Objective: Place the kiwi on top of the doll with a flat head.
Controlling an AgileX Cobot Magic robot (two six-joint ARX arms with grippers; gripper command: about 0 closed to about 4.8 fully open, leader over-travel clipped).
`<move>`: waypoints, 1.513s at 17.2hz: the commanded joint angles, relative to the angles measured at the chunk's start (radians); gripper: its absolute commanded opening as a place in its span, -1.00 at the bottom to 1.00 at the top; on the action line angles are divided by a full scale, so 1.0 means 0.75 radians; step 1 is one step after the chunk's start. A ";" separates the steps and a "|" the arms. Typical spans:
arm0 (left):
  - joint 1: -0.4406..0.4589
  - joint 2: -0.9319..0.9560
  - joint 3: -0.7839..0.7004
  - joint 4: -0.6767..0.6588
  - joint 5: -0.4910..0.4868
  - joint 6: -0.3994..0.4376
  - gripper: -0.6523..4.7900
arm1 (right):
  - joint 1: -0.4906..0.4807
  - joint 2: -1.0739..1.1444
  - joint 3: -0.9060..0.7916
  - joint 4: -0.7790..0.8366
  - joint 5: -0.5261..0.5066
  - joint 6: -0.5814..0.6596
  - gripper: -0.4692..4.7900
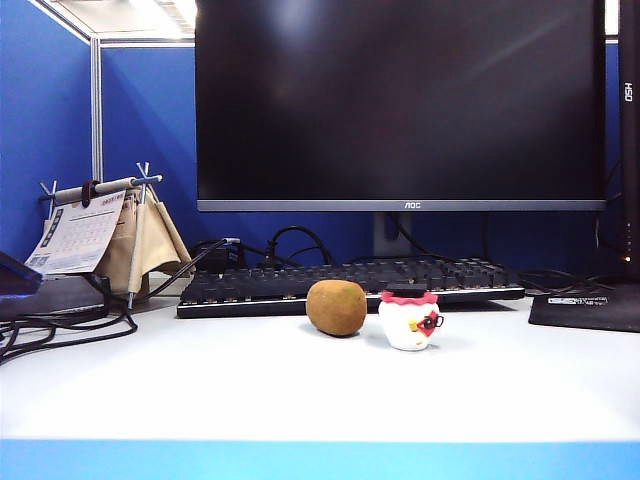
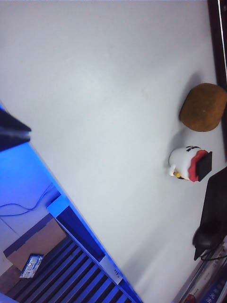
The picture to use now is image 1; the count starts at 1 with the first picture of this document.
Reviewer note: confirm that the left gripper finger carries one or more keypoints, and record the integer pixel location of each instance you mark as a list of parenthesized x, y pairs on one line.
[(15, 275)]

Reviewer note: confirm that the brown kiwi fruit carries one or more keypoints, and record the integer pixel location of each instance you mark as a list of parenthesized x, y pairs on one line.
[(336, 307)]

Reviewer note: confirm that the black flat pad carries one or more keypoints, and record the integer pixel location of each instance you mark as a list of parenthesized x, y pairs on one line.
[(60, 297)]

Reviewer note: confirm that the white flat-headed doll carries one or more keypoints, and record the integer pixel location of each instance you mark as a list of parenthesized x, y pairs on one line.
[(405, 325)]

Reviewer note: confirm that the paper desk calendar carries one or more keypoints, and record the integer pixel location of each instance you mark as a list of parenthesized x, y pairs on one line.
[(80, 235)]

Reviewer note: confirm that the desk calendar on stand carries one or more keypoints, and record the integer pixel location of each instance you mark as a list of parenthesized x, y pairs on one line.
[(136, 250)]

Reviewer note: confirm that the beige fabric desk organizer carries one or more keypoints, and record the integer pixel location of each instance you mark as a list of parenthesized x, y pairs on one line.
[(155, 240)]

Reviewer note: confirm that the black power adapter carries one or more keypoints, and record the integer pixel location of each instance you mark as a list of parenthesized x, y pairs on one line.
[(217, 257)]

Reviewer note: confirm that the black mechanical keyboard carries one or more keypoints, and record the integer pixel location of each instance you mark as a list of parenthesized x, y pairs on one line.
[(280, 292)]

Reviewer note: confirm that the black AOC computer monitor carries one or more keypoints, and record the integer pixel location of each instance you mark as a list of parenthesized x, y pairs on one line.
[(400, 100)]

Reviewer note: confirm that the black HSD monitor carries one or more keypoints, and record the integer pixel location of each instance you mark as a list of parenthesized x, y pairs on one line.
[(631, 150)]

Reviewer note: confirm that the aluminium partition post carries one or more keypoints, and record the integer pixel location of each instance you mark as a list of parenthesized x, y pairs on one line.
[(96, 110)]

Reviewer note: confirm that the black monitor base plate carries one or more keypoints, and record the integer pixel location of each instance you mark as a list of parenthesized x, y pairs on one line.
[(590, 312)]

